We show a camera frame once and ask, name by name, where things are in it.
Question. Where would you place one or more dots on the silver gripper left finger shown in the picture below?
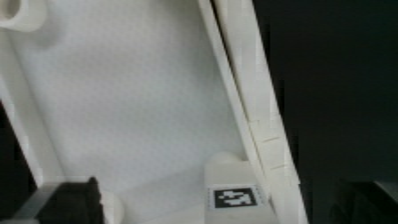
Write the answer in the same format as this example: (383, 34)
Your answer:
(64, 203)

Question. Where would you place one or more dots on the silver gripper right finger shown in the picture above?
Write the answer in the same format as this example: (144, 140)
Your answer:
(362, 205)

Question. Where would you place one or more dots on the white desk leg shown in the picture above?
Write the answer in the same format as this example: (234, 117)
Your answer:
(236, 204)

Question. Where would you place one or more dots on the white U-shaped obstacle frame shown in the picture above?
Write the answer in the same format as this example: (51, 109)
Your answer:
(247, 58)

